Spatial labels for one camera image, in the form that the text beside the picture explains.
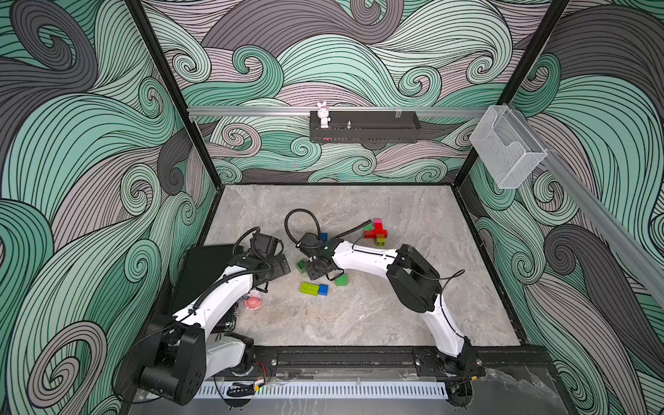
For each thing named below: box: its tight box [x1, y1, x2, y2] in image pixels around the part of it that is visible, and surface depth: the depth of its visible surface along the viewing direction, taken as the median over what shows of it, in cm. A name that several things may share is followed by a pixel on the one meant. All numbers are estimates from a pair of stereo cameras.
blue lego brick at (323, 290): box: [318, 283, 330, 297], surface depth 88 cm
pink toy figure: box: [243, 293, 263, 311], surface depth 85 cm
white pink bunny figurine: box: [316, 101, 332, 129], surface depth 91 cm
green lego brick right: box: [334, 274, 349, 288], surface depth 90 cm
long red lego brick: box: [363, 223, 389, 239], surface depth 102 cm
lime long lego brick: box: [299, 281, 320, 297], surface depth 88 cm
